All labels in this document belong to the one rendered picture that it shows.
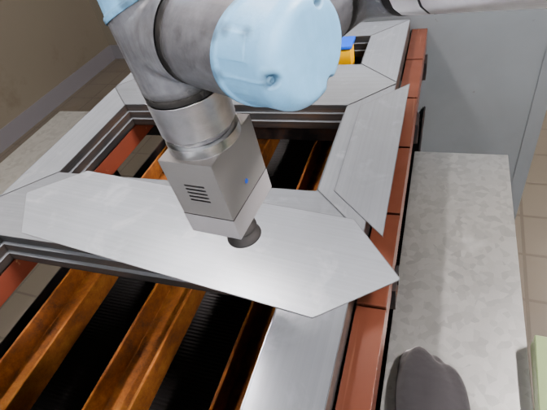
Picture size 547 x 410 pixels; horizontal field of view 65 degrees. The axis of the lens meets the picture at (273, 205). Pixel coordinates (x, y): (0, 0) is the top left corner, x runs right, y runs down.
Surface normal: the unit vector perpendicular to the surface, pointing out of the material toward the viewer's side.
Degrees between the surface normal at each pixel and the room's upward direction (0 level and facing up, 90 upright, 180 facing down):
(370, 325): 0
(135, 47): 88
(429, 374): 5
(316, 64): 89
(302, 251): 0
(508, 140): 90
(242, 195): 89
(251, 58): 71
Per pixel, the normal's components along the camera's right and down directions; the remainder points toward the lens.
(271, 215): -0.18, -0.72
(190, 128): 0.09, 0.68
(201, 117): 0.38, 0.59
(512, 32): -0.30, 0.69
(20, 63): 0.93, 0.11
